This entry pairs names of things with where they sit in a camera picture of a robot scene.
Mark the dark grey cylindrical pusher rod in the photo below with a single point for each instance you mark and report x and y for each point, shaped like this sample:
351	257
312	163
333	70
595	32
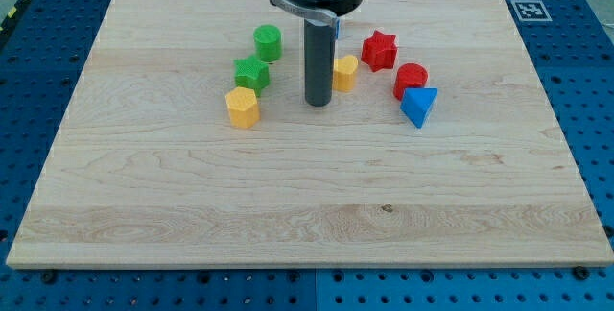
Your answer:
319	50

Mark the green star block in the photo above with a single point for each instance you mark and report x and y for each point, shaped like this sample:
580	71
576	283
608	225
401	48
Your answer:
251	73

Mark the red star block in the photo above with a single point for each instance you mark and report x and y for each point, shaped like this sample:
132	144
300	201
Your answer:
379	51

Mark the yellow heart block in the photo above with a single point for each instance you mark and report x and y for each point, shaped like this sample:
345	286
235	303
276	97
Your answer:
345	70

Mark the green cylinder block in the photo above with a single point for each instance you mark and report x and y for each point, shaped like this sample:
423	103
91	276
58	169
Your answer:
268	43

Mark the red cylinder block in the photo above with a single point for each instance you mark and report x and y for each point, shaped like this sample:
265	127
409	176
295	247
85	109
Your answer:
409	75

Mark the yellow hexagon block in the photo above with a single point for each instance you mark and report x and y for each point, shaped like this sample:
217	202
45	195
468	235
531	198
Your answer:
242	106

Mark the blue triangle block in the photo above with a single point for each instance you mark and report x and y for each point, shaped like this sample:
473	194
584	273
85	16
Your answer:
417	103

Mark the wooden board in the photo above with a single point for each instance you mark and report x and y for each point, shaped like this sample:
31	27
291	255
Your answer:
147	171

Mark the white fiducial marker tag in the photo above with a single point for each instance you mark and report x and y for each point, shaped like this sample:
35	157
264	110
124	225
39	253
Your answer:
531	11

